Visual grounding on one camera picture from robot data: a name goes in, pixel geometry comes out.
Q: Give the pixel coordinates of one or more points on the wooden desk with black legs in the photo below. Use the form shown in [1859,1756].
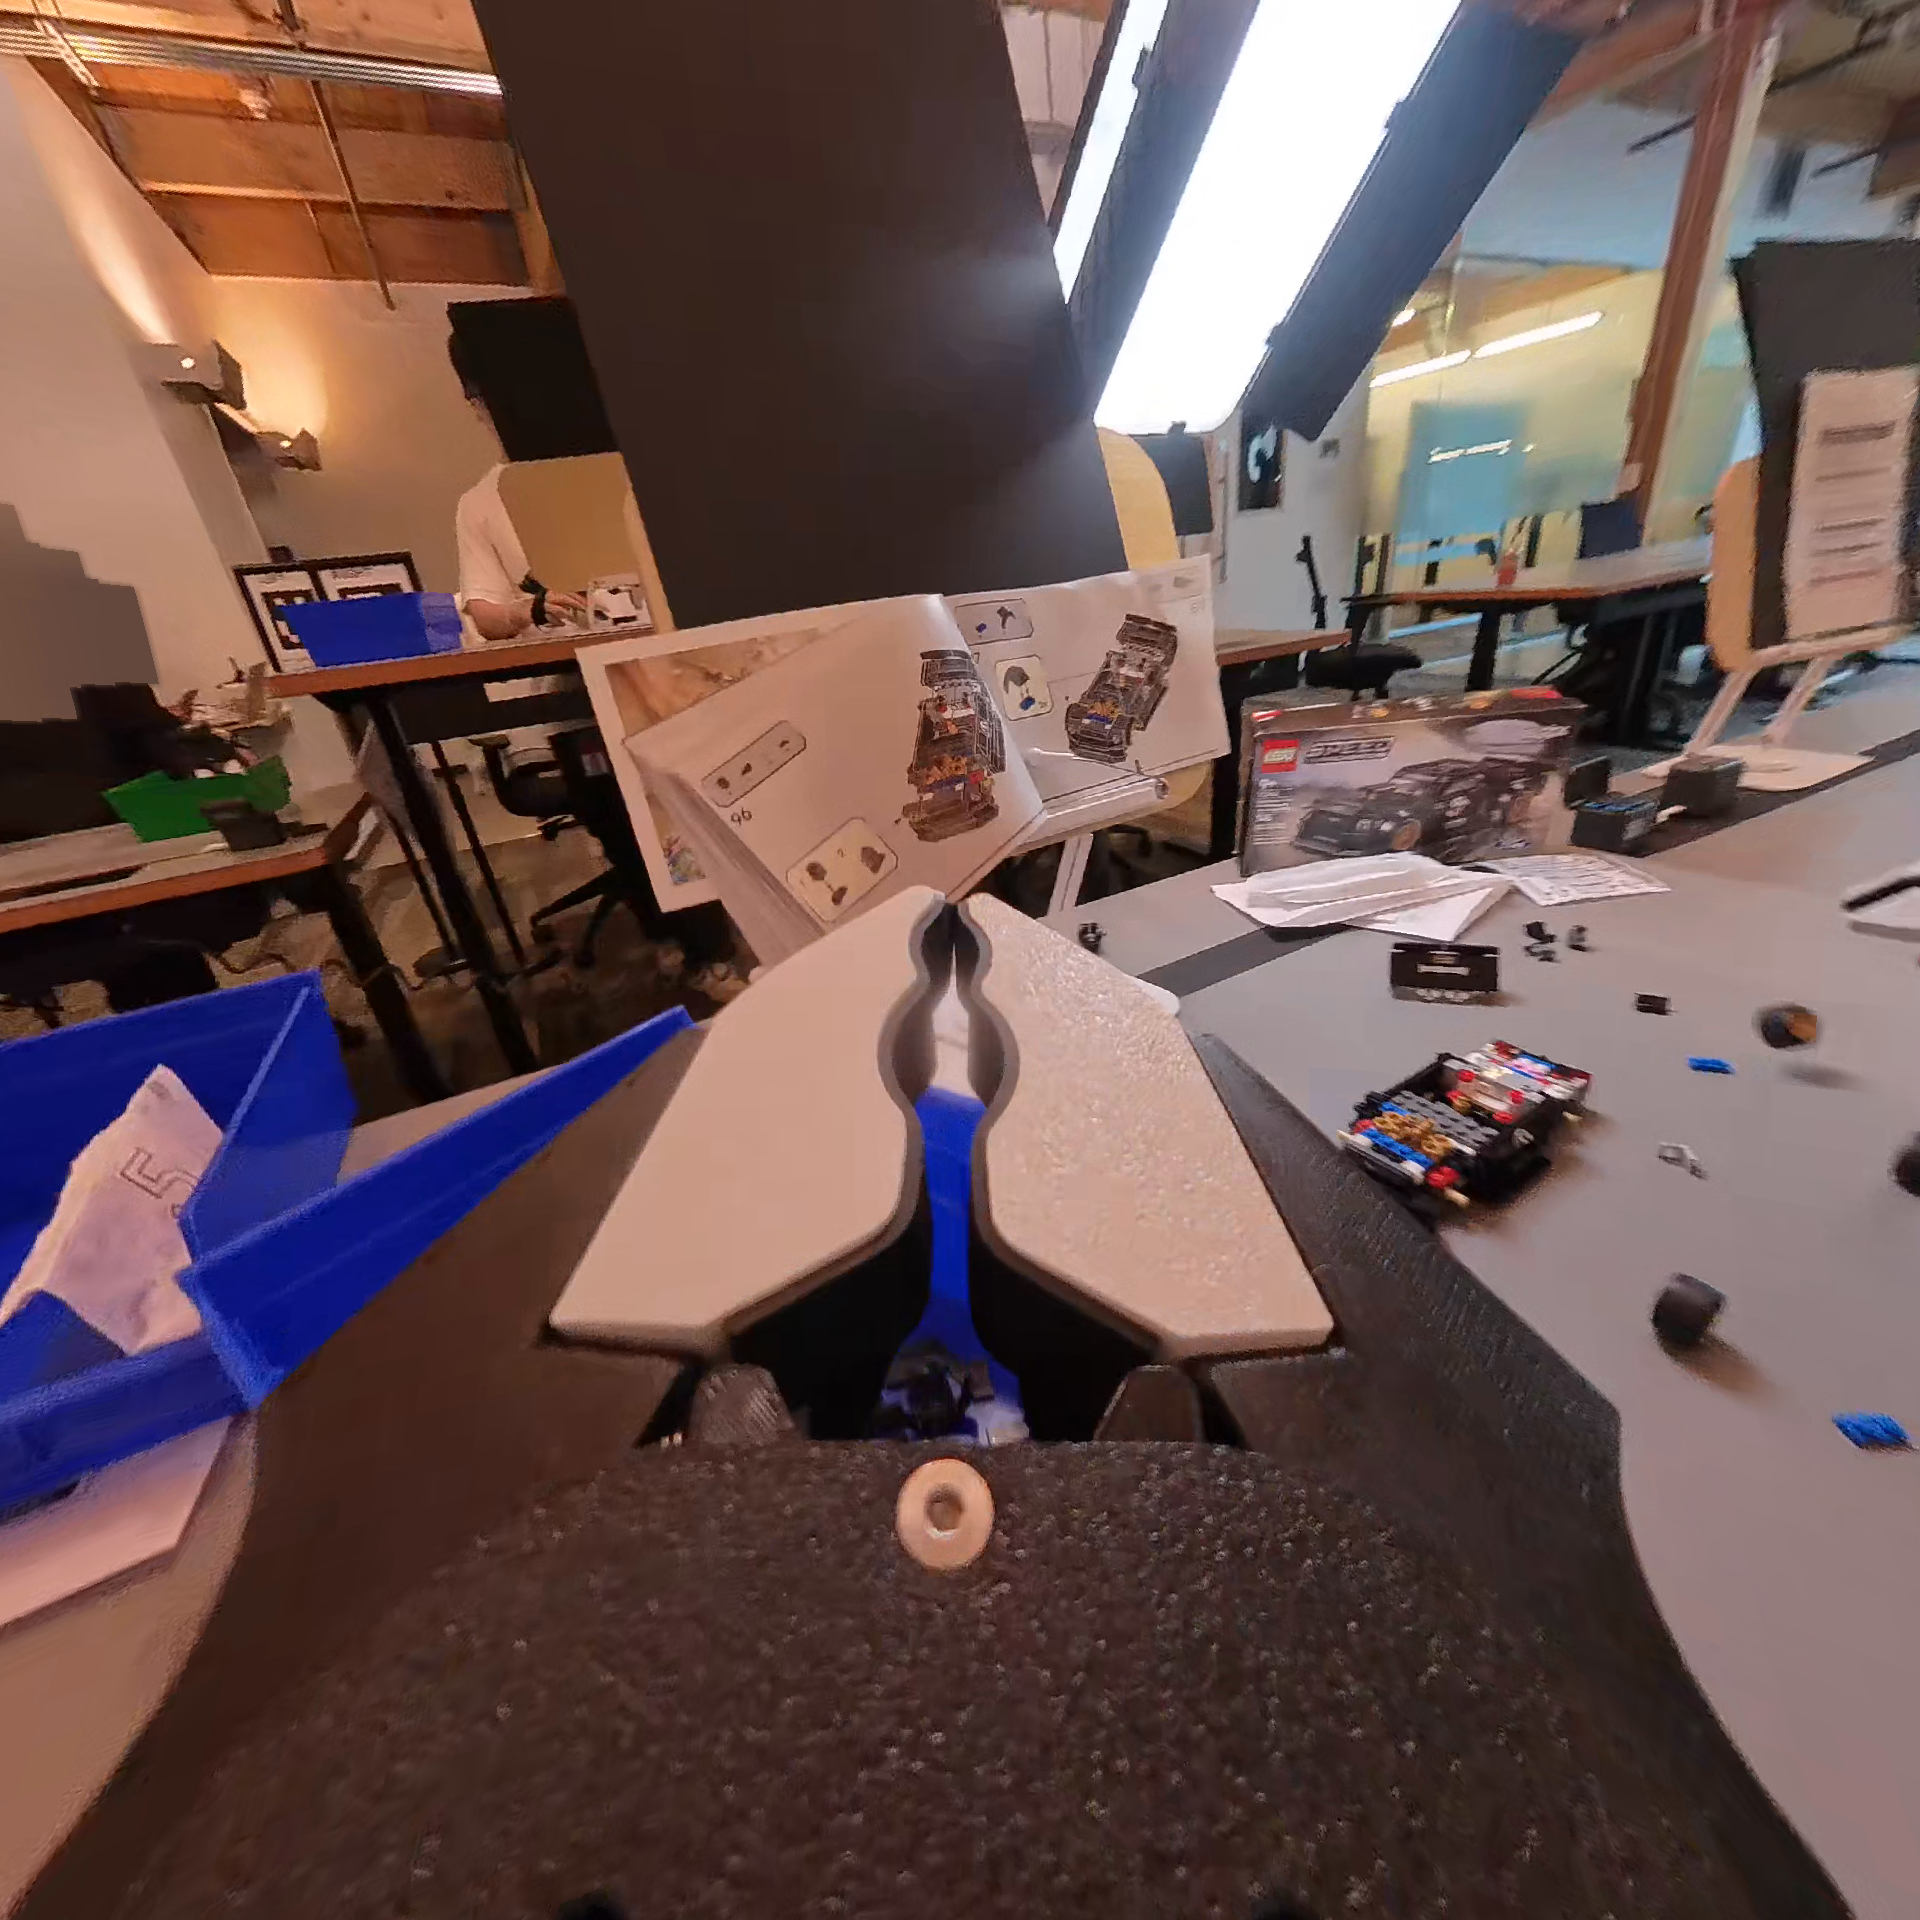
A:
[404,674]
[182,862]

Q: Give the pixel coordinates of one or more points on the green plastic bin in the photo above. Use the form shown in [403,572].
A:
[182,802]

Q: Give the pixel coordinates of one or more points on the small black box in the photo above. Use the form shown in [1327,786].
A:
[1587,777]
[1612,822]
[1703,783]

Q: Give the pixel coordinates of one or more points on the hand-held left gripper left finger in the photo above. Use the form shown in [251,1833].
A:
[750,1172]

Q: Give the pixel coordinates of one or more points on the long wooden desk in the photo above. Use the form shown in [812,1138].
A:
[1545,586]

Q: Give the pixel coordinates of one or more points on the framed printed marker board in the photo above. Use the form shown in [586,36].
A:
[323,578]

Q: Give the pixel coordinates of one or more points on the black lego car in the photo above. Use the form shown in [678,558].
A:
[1471,1119]

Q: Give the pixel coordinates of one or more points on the tan desk divider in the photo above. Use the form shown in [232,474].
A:
[578,524]

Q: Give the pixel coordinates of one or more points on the small blue lego piece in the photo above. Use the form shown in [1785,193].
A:
[1873,1430]

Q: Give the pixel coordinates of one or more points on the wall lamp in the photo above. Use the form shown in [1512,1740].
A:
[202,376]
[282,446]

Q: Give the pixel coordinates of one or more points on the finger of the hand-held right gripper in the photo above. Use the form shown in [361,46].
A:
[1892,908]

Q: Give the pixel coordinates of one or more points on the white booklet stand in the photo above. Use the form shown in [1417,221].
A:
[1073,870]

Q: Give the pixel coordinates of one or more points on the lego instruction booklet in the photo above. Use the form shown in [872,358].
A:
[839,720]

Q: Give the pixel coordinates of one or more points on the blue plastic bin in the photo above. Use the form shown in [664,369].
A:
[368,626]
[283,1080]
[451,1184]

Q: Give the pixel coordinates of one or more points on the white printed sheet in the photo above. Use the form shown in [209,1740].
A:
[1576,879]

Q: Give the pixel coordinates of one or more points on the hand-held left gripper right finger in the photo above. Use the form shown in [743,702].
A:
[1140,1184]

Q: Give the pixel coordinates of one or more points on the black printed lego panel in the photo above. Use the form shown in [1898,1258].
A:
[1444,973]

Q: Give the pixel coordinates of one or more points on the black lego set box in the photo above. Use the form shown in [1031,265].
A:
[1411,781]

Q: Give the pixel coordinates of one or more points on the black office chair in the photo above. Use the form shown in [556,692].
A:
[556,781]
[1358,662]

